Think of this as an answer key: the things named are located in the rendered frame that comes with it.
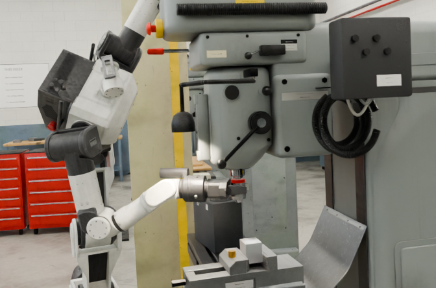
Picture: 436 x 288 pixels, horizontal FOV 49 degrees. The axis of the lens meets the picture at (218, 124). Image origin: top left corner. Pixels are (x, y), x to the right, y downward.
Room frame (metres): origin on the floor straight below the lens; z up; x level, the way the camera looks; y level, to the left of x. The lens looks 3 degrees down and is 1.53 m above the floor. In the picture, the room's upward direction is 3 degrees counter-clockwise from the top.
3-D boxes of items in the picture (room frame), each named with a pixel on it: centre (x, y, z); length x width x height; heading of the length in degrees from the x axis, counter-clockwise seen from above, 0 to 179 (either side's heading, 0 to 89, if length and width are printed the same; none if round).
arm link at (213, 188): (1.58, 0.03, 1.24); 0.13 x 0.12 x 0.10; 171
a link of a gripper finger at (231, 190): (1.53, -0.05, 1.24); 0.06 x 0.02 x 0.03; 81
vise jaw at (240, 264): (1.42, -0.03, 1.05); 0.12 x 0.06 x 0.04; 14
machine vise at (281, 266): (1.43, -0.05, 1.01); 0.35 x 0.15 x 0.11; 104
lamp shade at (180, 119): (1.47, 0.11, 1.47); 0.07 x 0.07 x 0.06
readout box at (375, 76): (1.29, -0.42, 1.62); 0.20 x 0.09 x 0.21; 101
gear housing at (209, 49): (1.57, -0.10, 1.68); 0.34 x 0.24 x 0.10; 101
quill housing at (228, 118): (1.56, -0.06, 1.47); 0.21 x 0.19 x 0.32; 11
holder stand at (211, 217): (1.89, 0.02, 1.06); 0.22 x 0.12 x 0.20; 23
